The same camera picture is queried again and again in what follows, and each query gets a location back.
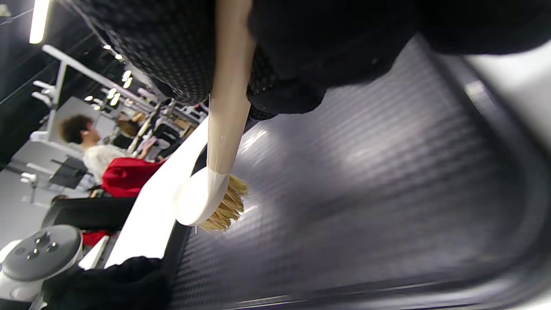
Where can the red bag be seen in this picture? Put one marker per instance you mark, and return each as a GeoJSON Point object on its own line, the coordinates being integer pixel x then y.
{"type": "Point", "coordinates": [125, 176]}

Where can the white ceiling light strip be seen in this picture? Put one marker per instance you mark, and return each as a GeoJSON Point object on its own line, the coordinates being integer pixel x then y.
{"type": "Point", "coordinates": [38, 21]}

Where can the person's right hand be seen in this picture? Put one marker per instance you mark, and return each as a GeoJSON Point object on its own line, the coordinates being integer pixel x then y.
{"type": "Point", "coordinates": [335, 34]}

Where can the white pot brush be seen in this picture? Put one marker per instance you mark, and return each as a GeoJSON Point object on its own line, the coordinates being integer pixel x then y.
{"type": "Point", "coordinates": [198, 202]}

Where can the black chair back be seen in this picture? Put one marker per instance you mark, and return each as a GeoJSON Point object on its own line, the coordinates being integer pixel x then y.
{"type": "Point", "coordinates": [86, 213]}

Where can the black white handheld controller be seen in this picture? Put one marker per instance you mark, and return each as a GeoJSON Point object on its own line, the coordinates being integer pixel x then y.
{"type": "Point", "coordinates": [38, 258]}

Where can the person's left hand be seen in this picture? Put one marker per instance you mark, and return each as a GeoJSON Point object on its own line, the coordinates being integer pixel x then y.
{"type": "Point", "coordinates": [112, 288]}

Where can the black plastic tray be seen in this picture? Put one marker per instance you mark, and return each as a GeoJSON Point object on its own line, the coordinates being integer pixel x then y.
{"type": "Point", "coordinates": [366, 193]}

